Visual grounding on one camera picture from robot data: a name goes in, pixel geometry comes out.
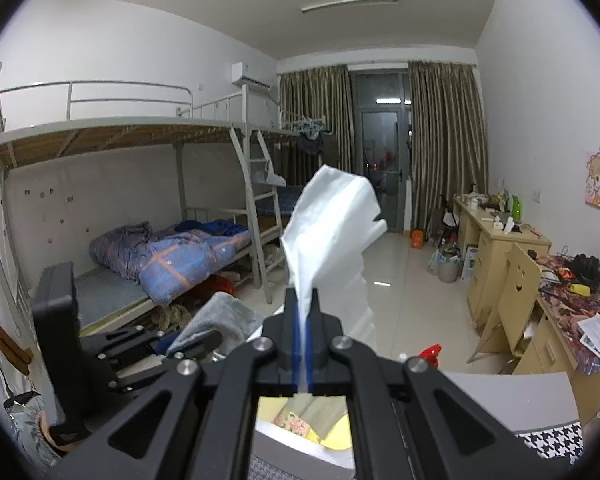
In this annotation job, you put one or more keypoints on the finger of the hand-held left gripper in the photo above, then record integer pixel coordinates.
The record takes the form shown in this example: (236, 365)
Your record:
(195, 344)
(140, 380)

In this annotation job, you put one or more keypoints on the yellow foam net sleeve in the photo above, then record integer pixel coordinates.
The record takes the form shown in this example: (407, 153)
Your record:
(337, 435)

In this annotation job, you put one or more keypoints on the grey towel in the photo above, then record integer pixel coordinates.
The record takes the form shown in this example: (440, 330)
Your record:
(220, 315)

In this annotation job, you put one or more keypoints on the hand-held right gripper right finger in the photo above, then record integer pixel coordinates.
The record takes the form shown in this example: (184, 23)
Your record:
(311, 355)

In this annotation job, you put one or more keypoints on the printed desk mat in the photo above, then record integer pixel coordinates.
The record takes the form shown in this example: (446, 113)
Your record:
(565, 310)

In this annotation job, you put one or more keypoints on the white bucket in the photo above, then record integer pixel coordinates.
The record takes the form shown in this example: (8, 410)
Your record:
(450, 270)

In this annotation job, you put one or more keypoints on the small yellow object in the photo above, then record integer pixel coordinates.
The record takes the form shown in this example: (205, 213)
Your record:
(580, 290)

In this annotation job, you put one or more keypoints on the orange floor item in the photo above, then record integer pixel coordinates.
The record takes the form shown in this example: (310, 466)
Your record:
(417, 239)

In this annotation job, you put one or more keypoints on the white tissue sheet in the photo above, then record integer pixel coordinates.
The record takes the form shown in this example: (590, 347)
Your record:
(330, 210)

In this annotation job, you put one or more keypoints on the white hanging bag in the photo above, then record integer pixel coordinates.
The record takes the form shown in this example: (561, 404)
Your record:
(270, 175)

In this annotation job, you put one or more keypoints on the hanging dark clothes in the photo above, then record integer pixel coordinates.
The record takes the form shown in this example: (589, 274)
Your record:
(310, 142)

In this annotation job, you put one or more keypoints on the brown curtain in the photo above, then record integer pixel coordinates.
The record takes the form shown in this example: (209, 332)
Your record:
(310, 100)
(445, 150)

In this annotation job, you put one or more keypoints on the white metal bunk bed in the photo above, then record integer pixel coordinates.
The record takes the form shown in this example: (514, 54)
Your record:
(280, 132)
(105, 132)

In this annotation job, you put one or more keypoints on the blue plaid bedding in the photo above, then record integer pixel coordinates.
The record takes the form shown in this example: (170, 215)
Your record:
(290, 195)

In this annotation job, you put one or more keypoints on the floral tissue pack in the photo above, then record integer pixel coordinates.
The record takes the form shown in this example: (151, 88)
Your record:
(295, 422)

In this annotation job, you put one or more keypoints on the blue purple plaid quilt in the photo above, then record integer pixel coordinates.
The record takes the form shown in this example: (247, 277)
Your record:
(180, 265)

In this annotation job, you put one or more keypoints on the glass balcony door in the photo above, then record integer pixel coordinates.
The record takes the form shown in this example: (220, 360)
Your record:
(380, 135)

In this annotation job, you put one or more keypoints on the ceiling tube light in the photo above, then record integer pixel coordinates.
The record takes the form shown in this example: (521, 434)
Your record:
(350, 3)

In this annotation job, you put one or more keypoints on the wooden chair smiley cutout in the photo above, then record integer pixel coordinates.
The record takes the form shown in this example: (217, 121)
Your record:
(515, 300)

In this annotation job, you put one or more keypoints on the white bottle red pump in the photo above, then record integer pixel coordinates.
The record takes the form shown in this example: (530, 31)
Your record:
(430, 352)

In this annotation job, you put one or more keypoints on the white air conditioner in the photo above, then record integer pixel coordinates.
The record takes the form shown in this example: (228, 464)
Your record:
(247, 72)

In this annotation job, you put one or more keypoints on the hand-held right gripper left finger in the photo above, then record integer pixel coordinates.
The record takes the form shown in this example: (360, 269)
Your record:
(294, 345)

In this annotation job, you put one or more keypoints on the white foam box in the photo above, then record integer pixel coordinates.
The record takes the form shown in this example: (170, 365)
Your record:
(280, 432)

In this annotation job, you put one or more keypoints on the blue white carton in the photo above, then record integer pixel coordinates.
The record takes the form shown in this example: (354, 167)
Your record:
(470, 262)

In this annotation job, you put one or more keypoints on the green bottle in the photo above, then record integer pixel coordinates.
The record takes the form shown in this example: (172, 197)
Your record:
(516, 207)

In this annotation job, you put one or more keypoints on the light wooden desk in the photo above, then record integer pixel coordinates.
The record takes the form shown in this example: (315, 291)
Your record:
(490, 260)
(545, 355)

